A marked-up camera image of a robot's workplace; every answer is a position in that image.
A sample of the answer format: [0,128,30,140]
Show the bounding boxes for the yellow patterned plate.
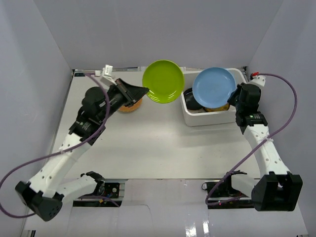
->
[203,103,230,113]

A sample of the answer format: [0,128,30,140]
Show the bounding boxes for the light blue round plate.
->
[192,67,237,109]

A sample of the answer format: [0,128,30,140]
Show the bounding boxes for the green round plate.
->
[142,60,185,104]

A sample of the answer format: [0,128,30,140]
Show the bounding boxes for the black round plate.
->
[183,88,202,111]

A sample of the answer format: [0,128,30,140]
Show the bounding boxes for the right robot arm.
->
[223,83,303,211]

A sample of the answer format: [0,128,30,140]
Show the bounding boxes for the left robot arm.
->
[15,79,149,222]

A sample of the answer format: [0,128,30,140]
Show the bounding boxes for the white plastic bin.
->
[180,68,246,127]

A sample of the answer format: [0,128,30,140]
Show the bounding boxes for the orange woven round plate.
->
[118,99,142,113]

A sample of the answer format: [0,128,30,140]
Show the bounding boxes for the blue label sticker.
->
[74,73,85,77]

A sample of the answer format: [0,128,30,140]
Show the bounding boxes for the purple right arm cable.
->
[205,72,298,205]

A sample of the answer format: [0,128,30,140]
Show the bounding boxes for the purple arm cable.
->
[0,73,120,218]
[205,72,298,205]

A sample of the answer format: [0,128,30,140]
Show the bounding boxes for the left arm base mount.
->
[79,183,122,207]

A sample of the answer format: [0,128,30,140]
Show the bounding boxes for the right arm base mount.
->
[207,184,254,209]

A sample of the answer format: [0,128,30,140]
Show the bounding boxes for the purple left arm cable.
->
[0,73,120,218]

